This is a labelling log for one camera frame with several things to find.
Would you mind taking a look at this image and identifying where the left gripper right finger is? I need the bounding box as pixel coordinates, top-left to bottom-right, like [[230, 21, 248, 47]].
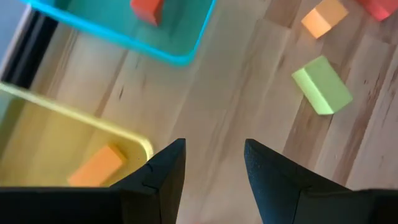
[[244, 139, 398, 224]]

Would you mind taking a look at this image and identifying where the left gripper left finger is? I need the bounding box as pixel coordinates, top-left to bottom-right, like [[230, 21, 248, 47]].
[[0, 138, 187, 224]]

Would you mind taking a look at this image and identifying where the green foam block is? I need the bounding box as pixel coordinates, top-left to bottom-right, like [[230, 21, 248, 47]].
[[291, 55, 354, 116]]

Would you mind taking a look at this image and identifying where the red foam block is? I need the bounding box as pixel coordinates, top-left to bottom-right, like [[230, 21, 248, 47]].
[[354, 0, 398, 22], [129, 0, 165, 27]]

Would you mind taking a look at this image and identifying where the yellow plastic bin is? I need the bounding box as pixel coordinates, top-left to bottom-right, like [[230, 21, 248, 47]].
[[0, 81, 155, 187]]

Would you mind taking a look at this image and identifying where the teal plastic bin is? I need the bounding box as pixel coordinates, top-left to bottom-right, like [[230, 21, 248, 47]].
[[20, 0, 218, 68]]

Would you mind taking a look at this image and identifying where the black aluminium table frame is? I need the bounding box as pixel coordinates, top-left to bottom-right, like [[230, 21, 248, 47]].
[[1, 11, 59, 90]]

